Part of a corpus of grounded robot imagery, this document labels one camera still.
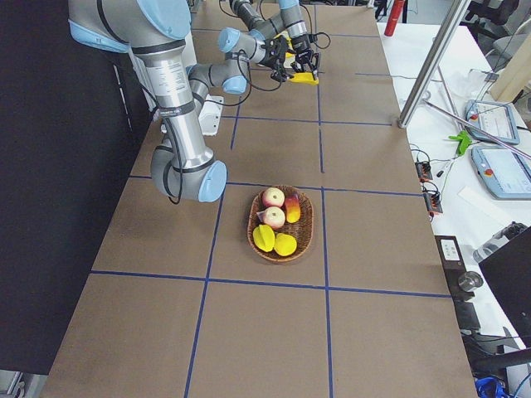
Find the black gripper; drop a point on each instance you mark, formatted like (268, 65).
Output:
(303, 45)
(274, 57)

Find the metal rod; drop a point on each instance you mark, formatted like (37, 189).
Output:
(491, 137)

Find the black electronics board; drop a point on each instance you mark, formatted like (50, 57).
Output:
(433, 202)
(424, 171)

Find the orange fruit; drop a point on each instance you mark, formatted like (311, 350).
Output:
(292, 208)

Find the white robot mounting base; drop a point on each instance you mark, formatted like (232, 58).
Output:
(209, 116)

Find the brown wicker basket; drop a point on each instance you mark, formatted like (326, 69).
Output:
(302, 230)

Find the red fire extinguisher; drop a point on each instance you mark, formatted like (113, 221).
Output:
(394, 16)

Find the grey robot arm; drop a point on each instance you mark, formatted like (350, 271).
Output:
(183, 166)
(288, 21)

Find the black box with label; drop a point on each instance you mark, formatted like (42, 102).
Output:
(461, 283)

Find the yellow starfruit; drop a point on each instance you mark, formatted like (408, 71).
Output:
(264, 237)

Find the green plastic clamp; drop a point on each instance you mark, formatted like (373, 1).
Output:
(463, 140)

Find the aluminium frame post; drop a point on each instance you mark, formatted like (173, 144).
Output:
(433, 58)

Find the black monitor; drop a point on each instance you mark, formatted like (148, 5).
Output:
(507, 272)

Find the teach pendant tablet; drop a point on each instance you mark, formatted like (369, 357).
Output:
(505, 174)
(494, 118)

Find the pink white peach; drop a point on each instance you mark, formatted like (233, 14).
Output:
(272, 196)

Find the yellow banana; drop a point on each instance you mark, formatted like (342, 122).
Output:
(306, 78)

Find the yellow lemon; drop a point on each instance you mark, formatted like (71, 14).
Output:
(285, 244)

